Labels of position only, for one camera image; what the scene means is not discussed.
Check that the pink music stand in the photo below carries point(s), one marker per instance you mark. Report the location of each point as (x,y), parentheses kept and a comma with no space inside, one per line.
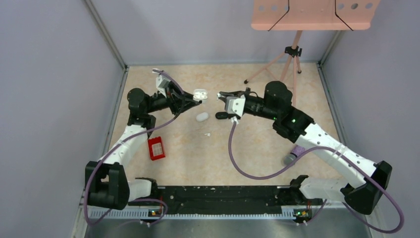
(307,15)

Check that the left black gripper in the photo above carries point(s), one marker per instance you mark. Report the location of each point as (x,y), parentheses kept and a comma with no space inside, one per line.
(177,99)

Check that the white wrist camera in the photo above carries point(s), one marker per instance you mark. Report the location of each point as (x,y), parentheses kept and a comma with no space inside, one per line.
(235,107)
(162,82)

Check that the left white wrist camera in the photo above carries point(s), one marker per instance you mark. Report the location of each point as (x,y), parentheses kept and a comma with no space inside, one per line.
(162,82)

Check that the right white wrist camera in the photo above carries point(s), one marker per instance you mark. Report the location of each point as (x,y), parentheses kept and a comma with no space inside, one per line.
(235,107)

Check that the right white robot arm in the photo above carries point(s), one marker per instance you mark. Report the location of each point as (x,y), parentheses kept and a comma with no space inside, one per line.
(363,181)

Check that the white oval charging case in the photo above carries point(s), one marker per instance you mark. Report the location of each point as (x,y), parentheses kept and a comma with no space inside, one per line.
(202,117)

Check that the red plastic box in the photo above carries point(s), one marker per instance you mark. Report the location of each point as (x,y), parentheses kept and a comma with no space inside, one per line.
(156,148)

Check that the black oval earbud case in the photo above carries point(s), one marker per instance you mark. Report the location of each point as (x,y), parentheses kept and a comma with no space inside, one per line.
(222,115)

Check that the small white square earbud case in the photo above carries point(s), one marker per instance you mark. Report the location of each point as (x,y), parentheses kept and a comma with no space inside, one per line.
(200,95)

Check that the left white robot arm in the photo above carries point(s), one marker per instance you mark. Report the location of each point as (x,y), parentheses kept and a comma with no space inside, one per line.
(106,183)

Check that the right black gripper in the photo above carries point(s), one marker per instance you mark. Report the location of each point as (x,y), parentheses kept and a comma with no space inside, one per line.
(236,93)

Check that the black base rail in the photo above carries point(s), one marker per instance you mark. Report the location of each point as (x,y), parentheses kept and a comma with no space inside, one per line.
(227,200)

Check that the purple handheld microphone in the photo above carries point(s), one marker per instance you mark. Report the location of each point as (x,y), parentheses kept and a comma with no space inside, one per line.
(294,153)

